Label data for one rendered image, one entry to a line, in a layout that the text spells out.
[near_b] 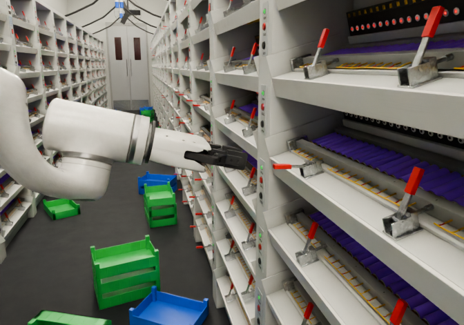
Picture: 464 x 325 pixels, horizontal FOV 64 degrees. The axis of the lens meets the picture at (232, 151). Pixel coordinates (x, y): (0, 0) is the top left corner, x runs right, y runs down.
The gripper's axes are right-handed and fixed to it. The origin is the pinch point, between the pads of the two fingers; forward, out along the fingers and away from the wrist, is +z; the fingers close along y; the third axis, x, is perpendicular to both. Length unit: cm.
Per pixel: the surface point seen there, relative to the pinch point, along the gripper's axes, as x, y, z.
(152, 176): -88, -279, 13
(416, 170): 7.8, 26.4, 15.7
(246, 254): -38, -40, 25
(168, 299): -94, -97, 15
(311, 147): 3.8, -8.4, 19.6
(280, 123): 6.6, -18.4, 15.3
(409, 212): 2.5, 26.8, 16.4
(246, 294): -54, -42, 29
